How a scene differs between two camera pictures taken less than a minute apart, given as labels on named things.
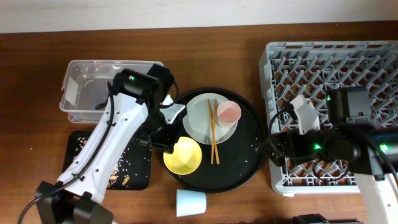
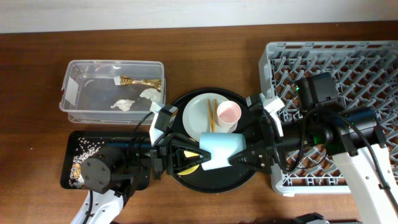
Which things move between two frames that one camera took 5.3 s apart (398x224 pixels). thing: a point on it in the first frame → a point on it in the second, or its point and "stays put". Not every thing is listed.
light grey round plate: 196,121 stays put
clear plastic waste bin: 85,86 stays put
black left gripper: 166,145 → 161,154
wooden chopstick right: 213,132 stays put
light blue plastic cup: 190,203 → 222,145
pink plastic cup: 228,114 stays put
